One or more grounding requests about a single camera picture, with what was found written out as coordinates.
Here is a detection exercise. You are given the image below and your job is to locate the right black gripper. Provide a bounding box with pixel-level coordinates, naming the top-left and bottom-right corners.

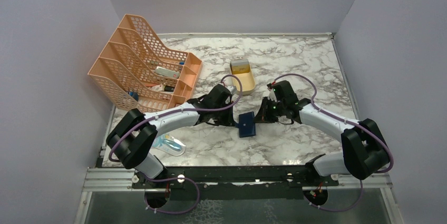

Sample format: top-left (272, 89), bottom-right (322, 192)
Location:
top-left (254, 96), bottom-right (286, 123)

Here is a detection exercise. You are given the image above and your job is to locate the small black item in organizer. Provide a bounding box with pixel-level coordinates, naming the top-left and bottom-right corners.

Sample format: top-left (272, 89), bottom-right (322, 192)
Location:
top-left (163, 86), bottom-right (175, 92)

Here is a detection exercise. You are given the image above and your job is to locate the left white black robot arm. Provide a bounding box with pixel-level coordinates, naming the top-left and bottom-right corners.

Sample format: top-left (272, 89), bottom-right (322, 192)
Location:
top-left (106, 84), bottom-right (236, 188)

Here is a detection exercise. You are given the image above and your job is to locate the dark blue card holder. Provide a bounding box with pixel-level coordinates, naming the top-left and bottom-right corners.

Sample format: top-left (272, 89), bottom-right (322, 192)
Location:
top-left (238, 111), bottom-right (256, 138)

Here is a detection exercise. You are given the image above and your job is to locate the blue item in organizer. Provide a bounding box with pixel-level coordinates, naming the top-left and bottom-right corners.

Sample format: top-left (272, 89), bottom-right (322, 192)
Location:
top-left (128, 91), bottom-right (139, 101)

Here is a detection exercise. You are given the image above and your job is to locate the stack of credit cards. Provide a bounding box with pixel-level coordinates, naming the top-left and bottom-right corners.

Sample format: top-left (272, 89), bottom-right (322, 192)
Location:
top-left (230, 59), bottom-right (250, 75)

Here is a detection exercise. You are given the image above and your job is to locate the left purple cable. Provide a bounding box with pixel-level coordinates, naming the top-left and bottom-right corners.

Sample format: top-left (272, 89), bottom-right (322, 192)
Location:
top-left (108, 74), bottom-right (244, 215)

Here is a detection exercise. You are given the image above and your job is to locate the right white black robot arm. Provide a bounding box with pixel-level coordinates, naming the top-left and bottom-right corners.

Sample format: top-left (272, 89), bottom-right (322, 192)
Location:
top-left (254, 81), bottom-right (392, 186)

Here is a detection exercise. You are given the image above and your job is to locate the purple cable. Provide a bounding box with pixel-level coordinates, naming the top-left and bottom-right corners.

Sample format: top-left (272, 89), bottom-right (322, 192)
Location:
top-left (272, 73), bottom-right (395, 213)
top-left (108, 74), bottom-right (244, 215)

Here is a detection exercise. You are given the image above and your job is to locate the orange plastic file organizer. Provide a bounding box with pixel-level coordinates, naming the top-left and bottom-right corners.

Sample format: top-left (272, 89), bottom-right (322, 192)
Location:
top-left (88, 14), bottom-right (202, 112)

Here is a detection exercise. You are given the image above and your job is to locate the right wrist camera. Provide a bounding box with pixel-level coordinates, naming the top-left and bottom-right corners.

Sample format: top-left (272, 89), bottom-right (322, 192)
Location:
top-left (267, 82), bottom-right (278, 102)

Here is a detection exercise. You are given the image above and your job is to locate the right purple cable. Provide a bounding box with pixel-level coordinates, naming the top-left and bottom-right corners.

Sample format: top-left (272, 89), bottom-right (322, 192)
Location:
top-left (272, 73), bottom-right (395, 213)

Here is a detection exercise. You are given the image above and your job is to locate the white grey eraser box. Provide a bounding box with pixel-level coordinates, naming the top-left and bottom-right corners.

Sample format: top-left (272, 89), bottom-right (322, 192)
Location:
top-left (154, 66), bottom-right (180, 79)

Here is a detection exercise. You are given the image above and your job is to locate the beige oval tray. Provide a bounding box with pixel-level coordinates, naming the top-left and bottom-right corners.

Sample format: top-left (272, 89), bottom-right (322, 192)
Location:
top-left (231, 66), bottom-right (256, 95)

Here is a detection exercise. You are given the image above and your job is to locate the black mounting rail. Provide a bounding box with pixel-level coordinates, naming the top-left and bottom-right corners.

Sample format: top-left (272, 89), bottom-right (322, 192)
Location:
top-left (132, 165), bottom-right (339, 201)

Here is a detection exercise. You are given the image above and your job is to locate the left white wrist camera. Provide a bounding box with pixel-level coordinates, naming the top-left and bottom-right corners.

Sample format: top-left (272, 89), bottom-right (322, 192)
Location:
top-left (226, 85), bottom-right (237, 96)

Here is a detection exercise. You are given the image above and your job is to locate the clear blister pack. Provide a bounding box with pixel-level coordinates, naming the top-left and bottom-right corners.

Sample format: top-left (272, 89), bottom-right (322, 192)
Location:
top-left (152, 134), bottom-right (187, 157)

